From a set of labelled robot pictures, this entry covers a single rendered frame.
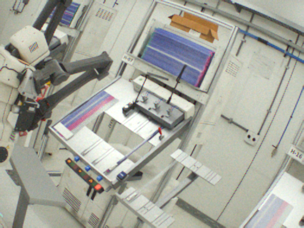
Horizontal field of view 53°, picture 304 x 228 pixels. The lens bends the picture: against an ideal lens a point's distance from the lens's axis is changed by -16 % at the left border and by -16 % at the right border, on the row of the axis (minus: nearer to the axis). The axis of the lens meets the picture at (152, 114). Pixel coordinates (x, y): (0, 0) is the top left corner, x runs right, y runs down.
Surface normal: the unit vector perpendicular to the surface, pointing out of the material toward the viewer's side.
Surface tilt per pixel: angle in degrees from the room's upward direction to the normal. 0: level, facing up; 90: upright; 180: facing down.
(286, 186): 44
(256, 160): 90
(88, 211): 90
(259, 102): 90
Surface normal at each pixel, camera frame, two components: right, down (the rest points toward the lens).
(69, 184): -0.54, -0.08
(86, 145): -0.06, -0.72
